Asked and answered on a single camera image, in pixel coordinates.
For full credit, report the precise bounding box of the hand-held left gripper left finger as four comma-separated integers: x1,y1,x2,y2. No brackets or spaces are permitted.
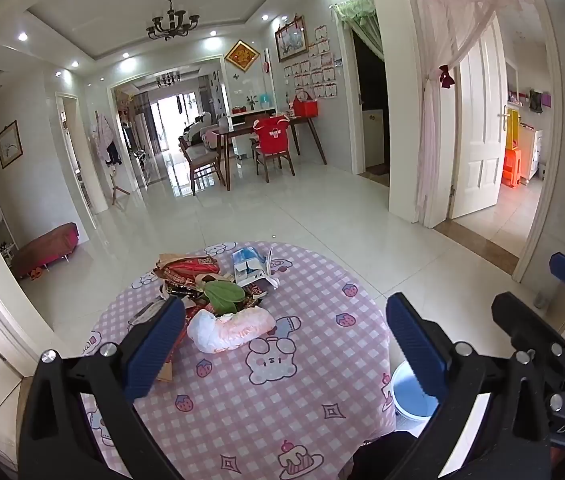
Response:
17,296,187,480

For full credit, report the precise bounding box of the wooden chair with red cover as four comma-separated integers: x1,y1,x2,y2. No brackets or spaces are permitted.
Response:
252,120,297,183

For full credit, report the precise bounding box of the person's dark clothing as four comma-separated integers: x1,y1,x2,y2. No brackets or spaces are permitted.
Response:
349,430,420,480

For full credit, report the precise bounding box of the white and pink plastic bag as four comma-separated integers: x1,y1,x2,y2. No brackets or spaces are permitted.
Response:
186,305,277,355

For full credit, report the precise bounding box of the white round bin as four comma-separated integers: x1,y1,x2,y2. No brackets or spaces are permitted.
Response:
387,359,445,421

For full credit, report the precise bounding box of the pink hanging garment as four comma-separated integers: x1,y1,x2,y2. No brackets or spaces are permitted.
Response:
93,112,123,166

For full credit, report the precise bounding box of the group of wall certificates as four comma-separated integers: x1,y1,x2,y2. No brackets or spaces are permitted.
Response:
282,24,339,101

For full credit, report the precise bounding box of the orange plastic stool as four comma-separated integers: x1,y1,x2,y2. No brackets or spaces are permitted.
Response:
501,147,525,190

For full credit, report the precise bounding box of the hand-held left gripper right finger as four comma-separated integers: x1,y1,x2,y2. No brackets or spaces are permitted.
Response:
385,292,553,480

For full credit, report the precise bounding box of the wooden chair with grey seat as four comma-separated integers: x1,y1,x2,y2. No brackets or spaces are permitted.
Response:
178,135,226,196

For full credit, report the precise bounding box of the red brick-pattern snack packet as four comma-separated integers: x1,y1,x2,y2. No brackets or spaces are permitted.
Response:
158,254,220,282

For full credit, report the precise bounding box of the wood-framed wall painting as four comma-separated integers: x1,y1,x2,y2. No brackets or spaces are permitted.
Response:
275,15,309,63

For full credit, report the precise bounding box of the silver grey wrapper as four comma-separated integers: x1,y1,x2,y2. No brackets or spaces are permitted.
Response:
127,304,164,331

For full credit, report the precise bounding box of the red basket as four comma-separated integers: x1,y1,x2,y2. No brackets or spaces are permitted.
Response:
292,91,319,118

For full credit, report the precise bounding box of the small framed ink picture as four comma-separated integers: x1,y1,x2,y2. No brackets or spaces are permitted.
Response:
0,121,24,170

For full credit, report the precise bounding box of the red shirt chair cover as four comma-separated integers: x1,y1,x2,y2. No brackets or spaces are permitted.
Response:
251,114,290,153

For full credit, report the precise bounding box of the brown cardboard piece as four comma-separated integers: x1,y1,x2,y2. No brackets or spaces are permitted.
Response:
155,355,176,384

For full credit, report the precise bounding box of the red diamond wall decoration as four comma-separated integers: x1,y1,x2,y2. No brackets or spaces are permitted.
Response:
224,37,262,72

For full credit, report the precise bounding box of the blue and white carton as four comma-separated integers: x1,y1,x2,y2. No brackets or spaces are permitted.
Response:
231,244,281,291

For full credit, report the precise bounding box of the dark wooden dining table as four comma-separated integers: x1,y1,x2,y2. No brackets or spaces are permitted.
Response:
212,112,328,191

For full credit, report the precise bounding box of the green leaf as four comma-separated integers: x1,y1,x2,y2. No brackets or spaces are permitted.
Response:
202,280,247,314

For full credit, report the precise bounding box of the pink lace door curtain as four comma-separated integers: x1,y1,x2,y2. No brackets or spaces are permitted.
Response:
409,0,533,223

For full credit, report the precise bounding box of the white drawer cabinet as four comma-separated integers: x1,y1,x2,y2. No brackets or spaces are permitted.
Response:
517,127,544,181

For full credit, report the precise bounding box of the green door curtain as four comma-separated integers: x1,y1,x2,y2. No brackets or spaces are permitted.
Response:
331,0,385,61

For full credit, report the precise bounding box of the dark snack wrapper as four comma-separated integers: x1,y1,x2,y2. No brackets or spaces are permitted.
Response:
161,277,203,302

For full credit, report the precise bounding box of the large black chandelier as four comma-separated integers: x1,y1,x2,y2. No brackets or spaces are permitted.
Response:
145,0,200,41

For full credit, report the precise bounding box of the dark red bench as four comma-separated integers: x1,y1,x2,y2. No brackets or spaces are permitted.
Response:
12,222,80,278

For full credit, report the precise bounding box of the brown candy wrapper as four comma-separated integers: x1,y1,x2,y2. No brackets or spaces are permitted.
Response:
240,282,269,309

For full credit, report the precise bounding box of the wooden coat stand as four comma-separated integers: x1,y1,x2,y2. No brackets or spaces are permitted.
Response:
111,162,130,206

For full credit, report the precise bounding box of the light grey sofa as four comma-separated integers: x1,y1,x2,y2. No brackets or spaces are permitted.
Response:
185,112,228,148

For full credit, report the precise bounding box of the white panel door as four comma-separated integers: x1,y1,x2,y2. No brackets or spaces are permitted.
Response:
449,22,509,220

